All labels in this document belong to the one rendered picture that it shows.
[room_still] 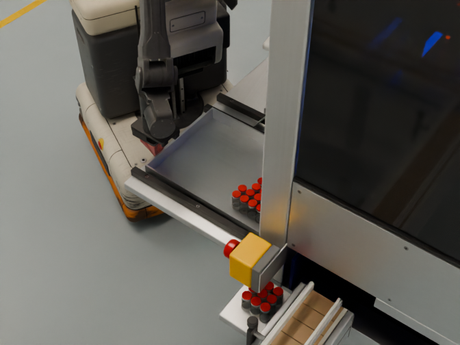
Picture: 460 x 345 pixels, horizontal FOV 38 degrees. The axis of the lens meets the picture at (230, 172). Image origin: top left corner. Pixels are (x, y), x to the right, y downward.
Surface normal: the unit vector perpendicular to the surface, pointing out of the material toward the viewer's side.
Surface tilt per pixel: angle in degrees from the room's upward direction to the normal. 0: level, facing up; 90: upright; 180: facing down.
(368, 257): 90
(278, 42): 90
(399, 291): 90
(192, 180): 0
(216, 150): 0
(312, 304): 0
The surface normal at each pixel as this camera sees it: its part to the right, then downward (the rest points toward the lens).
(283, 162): -0.59, 0.59
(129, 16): 0.43, 0.66
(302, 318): 0.00, -0.68
